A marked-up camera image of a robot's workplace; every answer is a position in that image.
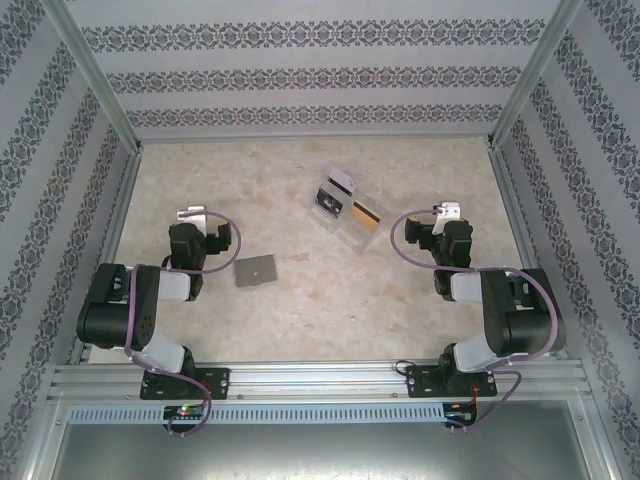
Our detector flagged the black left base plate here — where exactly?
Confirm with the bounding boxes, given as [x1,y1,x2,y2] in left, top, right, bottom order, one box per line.
[139,367,231,401]

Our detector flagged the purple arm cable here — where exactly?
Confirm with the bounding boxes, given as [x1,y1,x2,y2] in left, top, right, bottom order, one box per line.
[124,210,244,437]
[391,209,561,432]

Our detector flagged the aluminium front rail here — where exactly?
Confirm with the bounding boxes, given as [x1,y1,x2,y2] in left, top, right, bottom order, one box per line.
[47,362,594,402]

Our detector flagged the aluminium floor side rail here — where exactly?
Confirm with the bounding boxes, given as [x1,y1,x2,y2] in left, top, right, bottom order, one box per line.
[487,144,570,360]

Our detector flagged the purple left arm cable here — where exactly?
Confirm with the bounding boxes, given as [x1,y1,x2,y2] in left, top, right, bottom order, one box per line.
[124,210,244,437]

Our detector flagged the grey metal card holder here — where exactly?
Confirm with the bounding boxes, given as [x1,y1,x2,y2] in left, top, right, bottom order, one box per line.
[233,253,279,289]

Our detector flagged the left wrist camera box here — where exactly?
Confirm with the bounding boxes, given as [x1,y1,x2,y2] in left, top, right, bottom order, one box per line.
[176,204,210,229]

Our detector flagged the right controller circuit board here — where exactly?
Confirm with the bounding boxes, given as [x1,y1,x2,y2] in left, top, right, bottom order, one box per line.
[446,403,479,427]

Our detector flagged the slotted grey cable duct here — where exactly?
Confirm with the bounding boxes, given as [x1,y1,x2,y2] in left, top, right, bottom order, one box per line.
[67,402,446,424]

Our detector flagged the clear acrylic organizer box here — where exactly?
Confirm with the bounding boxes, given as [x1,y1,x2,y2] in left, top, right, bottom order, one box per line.
[308,168,387,255]

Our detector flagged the white card black stripe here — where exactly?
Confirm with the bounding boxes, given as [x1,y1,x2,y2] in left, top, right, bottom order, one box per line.
[327,168,357,196]

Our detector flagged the aluminium frame post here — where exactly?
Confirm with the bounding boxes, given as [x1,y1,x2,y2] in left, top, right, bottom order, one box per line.
[485,0,585,152]
[42,0,145,152]

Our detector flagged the left controller circuit board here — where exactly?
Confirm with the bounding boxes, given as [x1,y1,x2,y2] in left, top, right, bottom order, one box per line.
[163,404,207,420]

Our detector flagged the gold card black stripe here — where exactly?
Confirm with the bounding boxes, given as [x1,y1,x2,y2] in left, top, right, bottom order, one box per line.
[348,200,382,235]

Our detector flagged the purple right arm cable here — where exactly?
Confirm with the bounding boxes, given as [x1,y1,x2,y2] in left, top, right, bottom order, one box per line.
[391,209,561,432]

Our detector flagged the controller circuit board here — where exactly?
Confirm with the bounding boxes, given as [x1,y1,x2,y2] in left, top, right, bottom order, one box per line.
[446,403,479,427]
[163,404,207,420]

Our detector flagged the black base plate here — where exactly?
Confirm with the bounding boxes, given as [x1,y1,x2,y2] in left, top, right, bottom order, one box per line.
[405,364,499,400]
[139,367,231,401]

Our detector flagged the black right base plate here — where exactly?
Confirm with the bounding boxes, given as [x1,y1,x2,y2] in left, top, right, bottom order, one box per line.
[405,364,499,400]

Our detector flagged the grey metal shelf panel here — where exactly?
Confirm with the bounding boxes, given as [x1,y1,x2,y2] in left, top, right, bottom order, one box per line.
[29,395,617,480]

